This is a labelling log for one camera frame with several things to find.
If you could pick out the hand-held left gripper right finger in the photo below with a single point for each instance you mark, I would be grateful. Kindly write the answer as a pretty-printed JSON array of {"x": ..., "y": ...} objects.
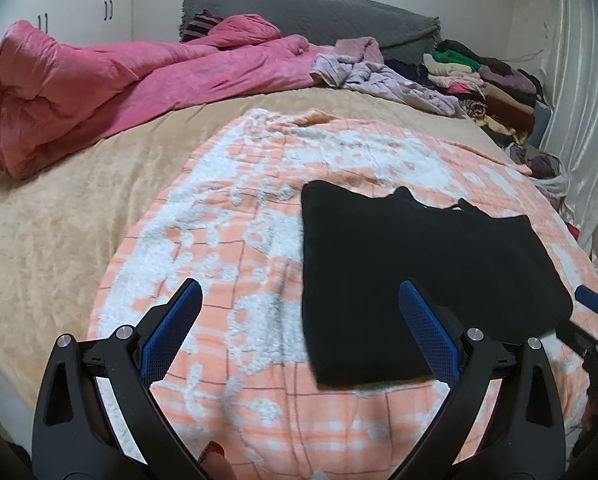
[{"x": 429, "y": 340}]

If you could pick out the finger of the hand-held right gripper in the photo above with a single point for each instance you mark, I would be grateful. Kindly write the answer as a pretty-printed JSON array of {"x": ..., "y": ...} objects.
[
  {"x": 576, "y": 337},
  {"x": 591, "y": 297}
]

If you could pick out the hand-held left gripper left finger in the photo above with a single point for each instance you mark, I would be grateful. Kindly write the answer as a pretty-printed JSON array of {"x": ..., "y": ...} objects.
[{"x": 171, "y": 332}]

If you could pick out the black sweater with orange cuffs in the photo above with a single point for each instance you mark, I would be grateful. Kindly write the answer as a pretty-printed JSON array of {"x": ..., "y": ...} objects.
[{"x": 404, "y": 270}]

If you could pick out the white bag of clothes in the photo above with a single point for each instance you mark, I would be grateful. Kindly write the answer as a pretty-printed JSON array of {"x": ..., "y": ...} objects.
[{"x": 546, "y": 170}]

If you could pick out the stack of folded clothes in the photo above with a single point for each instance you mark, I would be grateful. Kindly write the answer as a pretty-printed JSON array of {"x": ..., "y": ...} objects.
[{"x": 489, "y": 90}]

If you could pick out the person's left hand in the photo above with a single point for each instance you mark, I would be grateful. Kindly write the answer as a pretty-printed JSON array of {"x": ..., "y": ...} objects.
[{"x": 219, "y": 462}]

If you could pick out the peach and white patterned blanket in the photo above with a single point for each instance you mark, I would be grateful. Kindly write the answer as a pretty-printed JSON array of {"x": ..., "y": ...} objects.
[{"x": 229, "y": 260}]

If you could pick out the beige bed sheet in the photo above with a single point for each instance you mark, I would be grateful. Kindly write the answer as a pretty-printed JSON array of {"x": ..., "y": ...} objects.
[{"x": 54, "y": 235}]

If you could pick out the white curtain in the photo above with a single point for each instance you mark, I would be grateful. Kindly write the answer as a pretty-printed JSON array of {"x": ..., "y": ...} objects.
[{"x": 584, "y": 85}]

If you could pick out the pink duvet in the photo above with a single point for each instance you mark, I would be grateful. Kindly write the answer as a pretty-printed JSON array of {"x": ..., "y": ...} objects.
[{"x": 104, "y": 95}]

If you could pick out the lilac crumpled garment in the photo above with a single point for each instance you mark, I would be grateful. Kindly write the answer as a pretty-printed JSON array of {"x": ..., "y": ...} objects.
[{"x": 379, "y": 80}]

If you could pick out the dark navy garment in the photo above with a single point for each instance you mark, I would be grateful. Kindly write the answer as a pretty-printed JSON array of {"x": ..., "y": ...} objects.
[{"x": 406, "y": 69}]

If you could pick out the dusty pink garment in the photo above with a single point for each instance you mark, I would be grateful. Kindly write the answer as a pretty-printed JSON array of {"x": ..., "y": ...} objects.
[{"x": 361, "y": 49}]

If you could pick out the striped dark cloth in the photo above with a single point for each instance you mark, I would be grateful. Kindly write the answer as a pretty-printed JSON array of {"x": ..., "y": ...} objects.
[{"x": 201, "y": 25}]

